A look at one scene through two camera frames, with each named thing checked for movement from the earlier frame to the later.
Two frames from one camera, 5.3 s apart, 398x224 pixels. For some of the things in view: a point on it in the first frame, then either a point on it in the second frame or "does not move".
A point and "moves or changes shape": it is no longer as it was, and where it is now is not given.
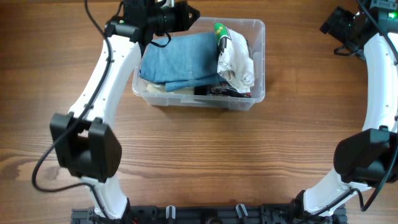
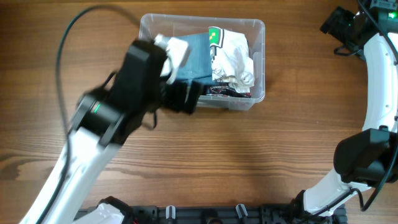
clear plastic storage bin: (212, 62) does not move
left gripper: (185, 20) → (181, 98)
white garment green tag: (236, 62) moves or changes shape
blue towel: (181, 61) moves or changes shape
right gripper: (343, 17) does not move
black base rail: (207, 215) does not move
